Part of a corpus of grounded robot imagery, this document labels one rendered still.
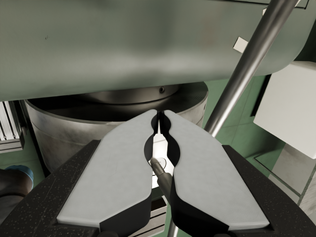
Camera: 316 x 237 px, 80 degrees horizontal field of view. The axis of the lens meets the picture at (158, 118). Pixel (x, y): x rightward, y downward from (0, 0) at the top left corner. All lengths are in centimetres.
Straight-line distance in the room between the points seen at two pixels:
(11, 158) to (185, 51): 172
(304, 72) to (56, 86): 218
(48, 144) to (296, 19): 35
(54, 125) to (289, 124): 223
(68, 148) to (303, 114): 215
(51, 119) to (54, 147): 5
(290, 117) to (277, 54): 204
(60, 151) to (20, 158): 153
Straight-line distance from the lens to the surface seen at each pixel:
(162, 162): 28
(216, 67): 23
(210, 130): 16
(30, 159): 182
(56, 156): 31
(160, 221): 97
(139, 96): 26
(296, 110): 229
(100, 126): 23
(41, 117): 28
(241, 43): 24
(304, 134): 229
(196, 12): 20
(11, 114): 136
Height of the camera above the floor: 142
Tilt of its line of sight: 52 degrees down
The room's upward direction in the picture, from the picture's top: 140 degrees clockwise
